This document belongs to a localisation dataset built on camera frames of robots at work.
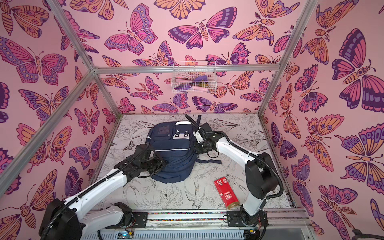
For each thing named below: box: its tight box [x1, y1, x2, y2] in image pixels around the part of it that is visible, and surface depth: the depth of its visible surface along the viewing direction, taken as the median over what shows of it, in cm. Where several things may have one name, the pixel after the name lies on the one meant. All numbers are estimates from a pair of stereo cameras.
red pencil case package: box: [213, 176, 240, 210], surface depth 83 cm
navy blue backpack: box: [145, 115, 222, 184], surface depth 87 cm
